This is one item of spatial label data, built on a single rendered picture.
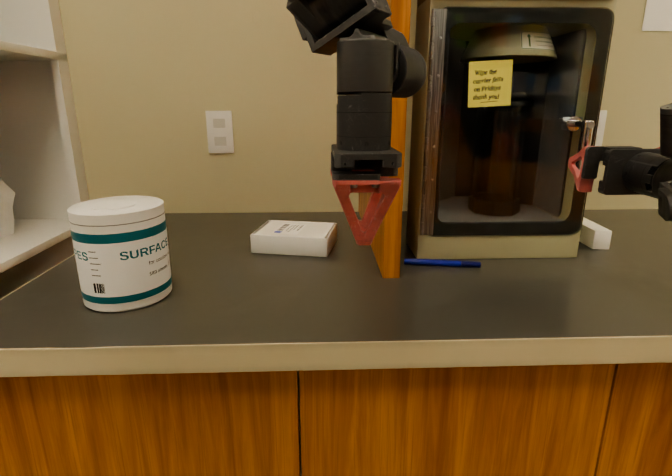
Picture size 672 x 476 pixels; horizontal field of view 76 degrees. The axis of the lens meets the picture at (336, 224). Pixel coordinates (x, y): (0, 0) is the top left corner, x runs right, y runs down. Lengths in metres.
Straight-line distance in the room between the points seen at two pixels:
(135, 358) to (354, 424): 0.31
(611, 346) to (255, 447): 0.51
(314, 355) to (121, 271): 0.30
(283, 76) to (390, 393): 0.86
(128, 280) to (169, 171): 0.65
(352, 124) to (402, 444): 0.48
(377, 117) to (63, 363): 0.49
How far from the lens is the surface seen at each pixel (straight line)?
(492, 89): 0.83
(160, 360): 0.62
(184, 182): 1.30
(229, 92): 1.24
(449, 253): 0.87
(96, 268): 0.70
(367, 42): 0.44
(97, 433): 0.75
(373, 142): 0.44
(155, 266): 0.70
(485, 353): 0.62
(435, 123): 0.81
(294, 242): 0.86
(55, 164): 1.42
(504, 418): 0.73
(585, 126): 0.86
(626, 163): 0.73
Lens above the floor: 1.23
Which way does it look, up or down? 15 degrees down
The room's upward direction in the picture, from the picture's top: straight up
